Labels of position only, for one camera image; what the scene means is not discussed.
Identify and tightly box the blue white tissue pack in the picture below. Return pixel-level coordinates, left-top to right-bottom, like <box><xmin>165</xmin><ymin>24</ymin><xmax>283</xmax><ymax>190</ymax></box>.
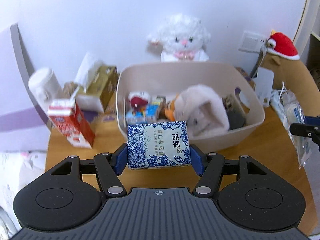
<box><xmin>127</xmin><ymin>121</ymin><xmax>191</xmax><ymax>170</ymax></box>

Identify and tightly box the orange knitted sock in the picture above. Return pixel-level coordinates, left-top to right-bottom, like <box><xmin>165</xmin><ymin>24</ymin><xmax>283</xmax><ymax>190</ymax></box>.
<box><xmin>164</xmin><ymin>99</ymin><xmax>176</xmax><ymax>121</ymax></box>

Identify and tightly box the white pink fluffy slipper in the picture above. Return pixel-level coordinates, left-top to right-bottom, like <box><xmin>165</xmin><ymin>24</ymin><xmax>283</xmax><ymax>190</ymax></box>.
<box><xmin>174</xmin><ymin>84</ymin><xmax>229</xmax><ymax>138</ymax></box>

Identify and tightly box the small blue colourful box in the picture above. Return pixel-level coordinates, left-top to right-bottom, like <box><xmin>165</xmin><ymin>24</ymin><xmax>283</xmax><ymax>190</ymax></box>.
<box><xmin>125</xmin><ymin>105</ymin><xmax>159</xmax><ymax>125</ymax></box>

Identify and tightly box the black gold small box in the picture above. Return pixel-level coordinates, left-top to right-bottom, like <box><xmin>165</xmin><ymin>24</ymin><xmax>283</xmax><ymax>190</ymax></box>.
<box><xmin>222</xmin><ymin>94</ymin><xmax>246</xmax><ymax>130</ymax></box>

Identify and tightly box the white kitty plush doll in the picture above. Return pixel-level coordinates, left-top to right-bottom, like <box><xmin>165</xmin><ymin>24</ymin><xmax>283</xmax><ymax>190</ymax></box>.
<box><xmin>128</xmin><ymin>91</ymin><xmax>151</xmax><ymax>112</ymax></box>

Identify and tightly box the white device on stand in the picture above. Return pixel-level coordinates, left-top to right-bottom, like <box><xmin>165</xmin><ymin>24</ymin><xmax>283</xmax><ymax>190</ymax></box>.
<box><xmin>254</xmin><ymin>67</ymin><xmax>274</xmax><ymax>107</ymax></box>

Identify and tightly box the red white milk carton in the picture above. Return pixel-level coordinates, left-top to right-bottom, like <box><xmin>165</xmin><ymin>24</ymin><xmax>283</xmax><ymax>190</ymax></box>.
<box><xmin>47</xmin><ymin>99</ymin><xmax>95</xmax><ymax>148</ymax></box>

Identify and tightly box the gold tissue box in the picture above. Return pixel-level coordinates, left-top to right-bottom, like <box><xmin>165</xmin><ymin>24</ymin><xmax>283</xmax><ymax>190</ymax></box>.
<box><xmin>75</xmin><ymin>66</ymin><xmax>118</xmax><ymax>113</ymax></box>

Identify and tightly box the red plush hat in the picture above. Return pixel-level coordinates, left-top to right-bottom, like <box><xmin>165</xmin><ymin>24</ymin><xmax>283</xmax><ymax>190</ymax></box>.
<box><xmin>267</xmin><ymin>32</ymin><xmax>300</xmax><ymax>61</ymax></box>

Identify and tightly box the beige plastic basket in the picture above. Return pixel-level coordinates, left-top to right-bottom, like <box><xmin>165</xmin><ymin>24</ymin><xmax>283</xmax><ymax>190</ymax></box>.
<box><xmin>116</xmin><ymin>61</ymin><xmax>265</xmax><ymax>152</ymax></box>

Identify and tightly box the white thermos bottle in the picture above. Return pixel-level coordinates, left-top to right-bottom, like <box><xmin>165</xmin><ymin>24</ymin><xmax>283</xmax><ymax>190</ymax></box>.
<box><xmin>28</xmin><ymin>68</ymin><xmax>64</xmax><ymax>108</ymax></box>

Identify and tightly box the white fluffy plush cat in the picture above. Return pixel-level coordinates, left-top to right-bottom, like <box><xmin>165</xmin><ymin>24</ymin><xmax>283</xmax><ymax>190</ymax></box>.
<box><xmin>148</xmin><ymin>14</ymin><xmax>211</xmax><ymax>62</ymax></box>

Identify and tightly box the white wall socket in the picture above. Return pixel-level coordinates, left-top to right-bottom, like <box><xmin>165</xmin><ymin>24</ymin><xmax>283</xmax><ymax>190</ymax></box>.
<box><xmin>239</xmin><ymin>31</ymin><xmax>267</xmax><ymax>53</ymax></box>

